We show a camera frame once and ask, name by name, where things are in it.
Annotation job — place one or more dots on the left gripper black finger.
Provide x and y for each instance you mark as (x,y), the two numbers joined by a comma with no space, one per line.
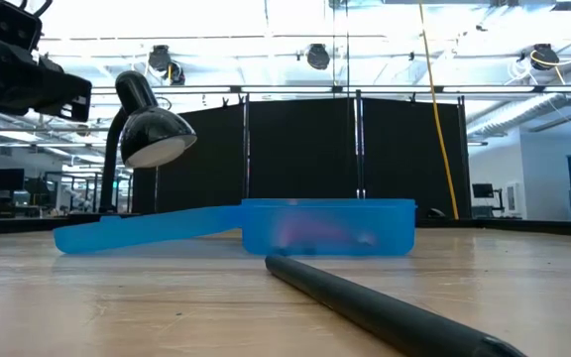
(67,96)

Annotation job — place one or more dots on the blue plastic supply box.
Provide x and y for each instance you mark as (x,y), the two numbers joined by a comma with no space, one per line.
(325,228)

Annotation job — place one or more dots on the black desk lamp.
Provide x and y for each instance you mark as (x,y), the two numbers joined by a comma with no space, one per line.
(154,134)

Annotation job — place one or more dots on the dark computer monitor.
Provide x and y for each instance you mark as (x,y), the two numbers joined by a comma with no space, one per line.
(7,180)

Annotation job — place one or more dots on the black partition panel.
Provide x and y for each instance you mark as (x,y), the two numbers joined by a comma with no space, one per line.
(409,149)
(303,149)
(201,163)

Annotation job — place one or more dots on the small dark monitor on stand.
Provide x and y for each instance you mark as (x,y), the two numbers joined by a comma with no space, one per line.
(483,191)

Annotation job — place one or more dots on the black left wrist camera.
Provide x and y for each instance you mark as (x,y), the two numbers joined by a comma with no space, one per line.
(13,25)

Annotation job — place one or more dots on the horizontal metal frame rail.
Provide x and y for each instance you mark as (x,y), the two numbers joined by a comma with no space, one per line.
(290,89)

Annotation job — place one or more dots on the white wall box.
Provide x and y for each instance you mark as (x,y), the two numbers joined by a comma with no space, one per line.
(512,197)

